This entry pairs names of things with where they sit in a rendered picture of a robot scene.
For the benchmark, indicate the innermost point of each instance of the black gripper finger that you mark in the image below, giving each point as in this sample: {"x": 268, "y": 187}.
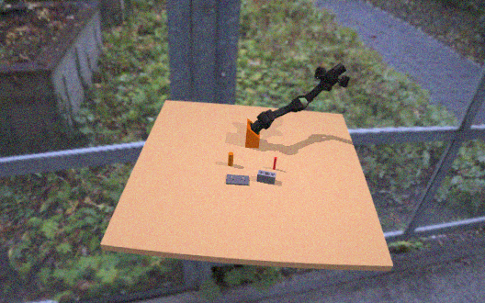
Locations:
{"x": 343, "y": 82}
{"x": 322, "y": 73}

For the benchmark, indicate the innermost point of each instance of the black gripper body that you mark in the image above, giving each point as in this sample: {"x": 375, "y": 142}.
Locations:
{"x": 331, "y": 77}

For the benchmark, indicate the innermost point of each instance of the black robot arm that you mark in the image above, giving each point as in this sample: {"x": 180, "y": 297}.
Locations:
{"x": 265, "y": 118}

